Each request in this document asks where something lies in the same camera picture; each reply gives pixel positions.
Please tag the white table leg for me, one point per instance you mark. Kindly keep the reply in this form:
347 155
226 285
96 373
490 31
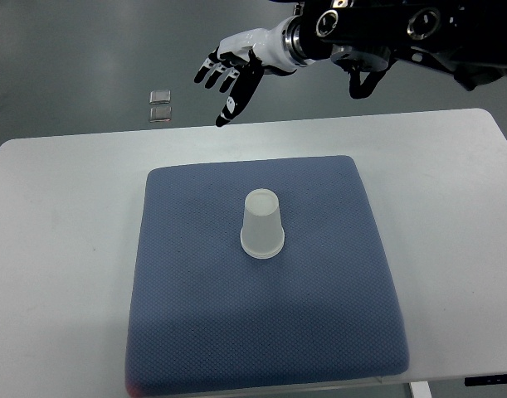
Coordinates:
420 389

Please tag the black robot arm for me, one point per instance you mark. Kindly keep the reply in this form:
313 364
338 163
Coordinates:
464 39

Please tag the metal floor plate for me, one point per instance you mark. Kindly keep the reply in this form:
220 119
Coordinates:
160 114
160 96

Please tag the white paper cup on mat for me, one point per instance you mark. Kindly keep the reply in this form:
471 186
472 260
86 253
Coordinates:
262 235

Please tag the upper metal floor plate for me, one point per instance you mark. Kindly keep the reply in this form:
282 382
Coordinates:
160 96

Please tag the blue textured cushion mat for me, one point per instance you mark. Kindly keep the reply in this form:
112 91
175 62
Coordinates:
205 316

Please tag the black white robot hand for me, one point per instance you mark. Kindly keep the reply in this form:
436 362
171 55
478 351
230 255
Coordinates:
240 61

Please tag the lower metal floor plate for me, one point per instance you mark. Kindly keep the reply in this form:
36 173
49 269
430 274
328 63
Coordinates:
160 114

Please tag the black table control panel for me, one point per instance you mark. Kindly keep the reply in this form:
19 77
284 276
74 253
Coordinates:
489 380

